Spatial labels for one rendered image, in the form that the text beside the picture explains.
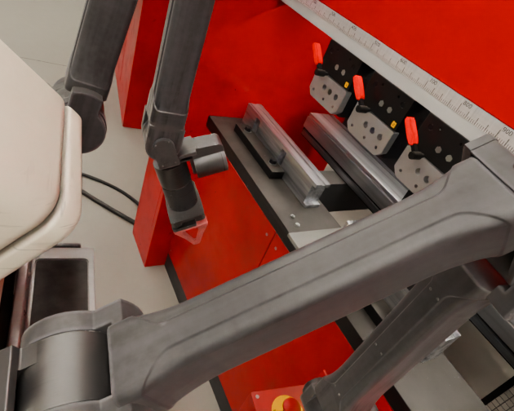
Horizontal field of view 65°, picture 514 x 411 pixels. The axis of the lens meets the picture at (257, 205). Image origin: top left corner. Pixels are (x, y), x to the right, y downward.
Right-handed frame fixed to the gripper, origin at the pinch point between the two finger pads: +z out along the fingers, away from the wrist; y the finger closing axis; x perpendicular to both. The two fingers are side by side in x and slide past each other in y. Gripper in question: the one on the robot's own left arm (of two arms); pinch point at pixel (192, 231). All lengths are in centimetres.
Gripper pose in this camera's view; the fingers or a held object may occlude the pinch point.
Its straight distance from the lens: 85.9
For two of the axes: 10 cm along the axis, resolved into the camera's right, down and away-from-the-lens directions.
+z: 1.1, 6.9, 7.1
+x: -9.5, 2.9, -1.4
